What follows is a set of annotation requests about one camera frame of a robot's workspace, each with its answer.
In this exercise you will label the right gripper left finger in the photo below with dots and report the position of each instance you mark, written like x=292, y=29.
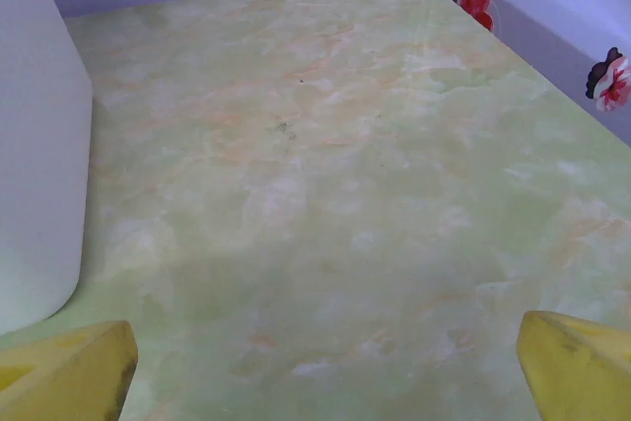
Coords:
x=64, y=371

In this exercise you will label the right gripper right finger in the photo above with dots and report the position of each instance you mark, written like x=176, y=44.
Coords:
x=581, y=371

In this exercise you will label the white storage box blue lid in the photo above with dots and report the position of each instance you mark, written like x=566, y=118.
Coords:
x=34, y=145

